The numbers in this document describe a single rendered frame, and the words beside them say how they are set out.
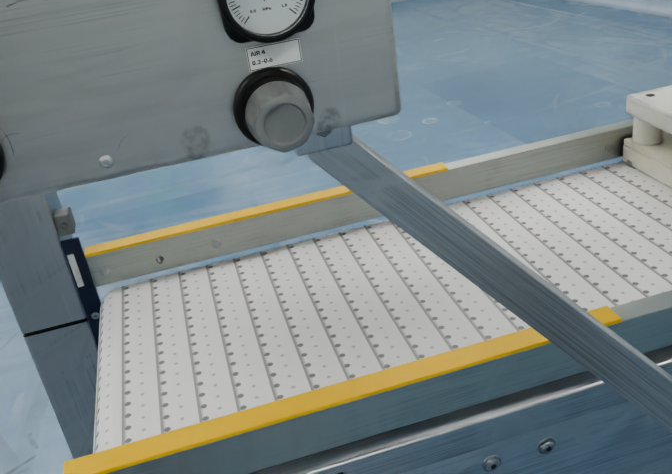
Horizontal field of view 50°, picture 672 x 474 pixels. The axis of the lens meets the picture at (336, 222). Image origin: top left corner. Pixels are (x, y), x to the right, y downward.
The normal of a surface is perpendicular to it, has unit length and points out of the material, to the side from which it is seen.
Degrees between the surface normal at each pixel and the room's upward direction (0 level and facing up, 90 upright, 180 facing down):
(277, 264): 0
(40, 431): 0
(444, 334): 0
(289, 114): 90
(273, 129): 90
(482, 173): 90
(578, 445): 90
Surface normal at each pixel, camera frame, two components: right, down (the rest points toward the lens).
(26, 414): -0.14, -0.88
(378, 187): -0.32, 0.43
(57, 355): 0.26, 0.41
